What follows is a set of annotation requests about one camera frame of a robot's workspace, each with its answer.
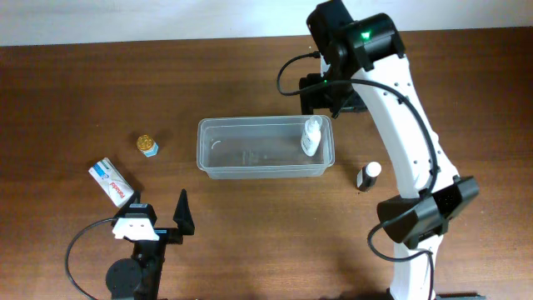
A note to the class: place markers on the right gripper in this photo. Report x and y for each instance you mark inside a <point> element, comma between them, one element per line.
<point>314,97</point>

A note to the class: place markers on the clear plastic container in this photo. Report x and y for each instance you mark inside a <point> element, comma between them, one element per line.
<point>261,147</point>

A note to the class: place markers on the dark bottle white cap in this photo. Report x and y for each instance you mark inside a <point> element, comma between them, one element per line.
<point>367,176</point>

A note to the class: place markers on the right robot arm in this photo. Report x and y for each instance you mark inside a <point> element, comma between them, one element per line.
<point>365,68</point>

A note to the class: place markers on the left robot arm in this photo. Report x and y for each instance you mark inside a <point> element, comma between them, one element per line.
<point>139,276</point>

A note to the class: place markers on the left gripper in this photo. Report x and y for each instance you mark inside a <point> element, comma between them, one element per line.
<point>182,218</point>

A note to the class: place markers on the small jar gold lid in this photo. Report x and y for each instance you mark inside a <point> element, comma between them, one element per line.
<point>147,145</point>

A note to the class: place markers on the white medicine box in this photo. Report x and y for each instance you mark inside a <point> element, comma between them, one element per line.
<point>111,181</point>

